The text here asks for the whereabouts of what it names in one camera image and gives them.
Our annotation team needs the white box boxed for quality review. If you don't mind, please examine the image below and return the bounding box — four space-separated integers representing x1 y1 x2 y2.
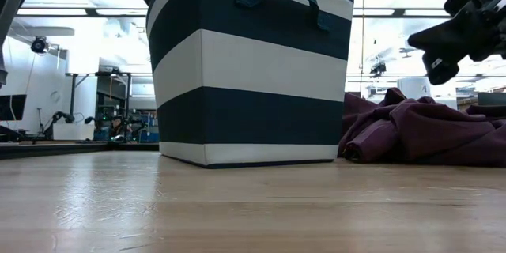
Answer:
52 121 96 142

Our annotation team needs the white cylinder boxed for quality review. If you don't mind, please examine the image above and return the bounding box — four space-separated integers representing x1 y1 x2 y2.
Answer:
396 76 432 100

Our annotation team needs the black shelf rack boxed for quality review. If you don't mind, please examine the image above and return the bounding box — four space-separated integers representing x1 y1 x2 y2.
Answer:
65 70 132 140

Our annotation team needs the purple crumpled cloth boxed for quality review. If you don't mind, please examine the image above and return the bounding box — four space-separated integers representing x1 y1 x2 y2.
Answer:
338 86 506 168

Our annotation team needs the black box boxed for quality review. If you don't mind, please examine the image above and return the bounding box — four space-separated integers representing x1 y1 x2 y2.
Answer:
477 91 506 107

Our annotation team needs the black metal table frame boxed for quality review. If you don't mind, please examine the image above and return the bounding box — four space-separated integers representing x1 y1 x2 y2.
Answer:
0 142 160 161

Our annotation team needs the blue crate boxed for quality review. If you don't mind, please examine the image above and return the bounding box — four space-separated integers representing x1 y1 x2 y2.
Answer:
138 113 160 144

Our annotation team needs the navy white striped fabric bin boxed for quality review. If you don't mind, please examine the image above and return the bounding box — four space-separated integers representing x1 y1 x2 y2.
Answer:
145 0 355 170

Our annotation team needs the black monitor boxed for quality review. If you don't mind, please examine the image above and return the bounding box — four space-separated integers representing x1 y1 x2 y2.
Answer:
0 93 28 123

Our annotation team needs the black hanging camera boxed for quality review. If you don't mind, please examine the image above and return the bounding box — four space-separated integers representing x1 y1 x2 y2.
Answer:
369 61 387 79

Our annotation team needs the black mounted camera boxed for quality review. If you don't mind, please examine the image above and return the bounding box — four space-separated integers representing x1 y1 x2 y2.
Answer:
30 35 49 55

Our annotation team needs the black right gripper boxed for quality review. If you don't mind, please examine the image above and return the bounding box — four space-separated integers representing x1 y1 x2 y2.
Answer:
406 0 506 86

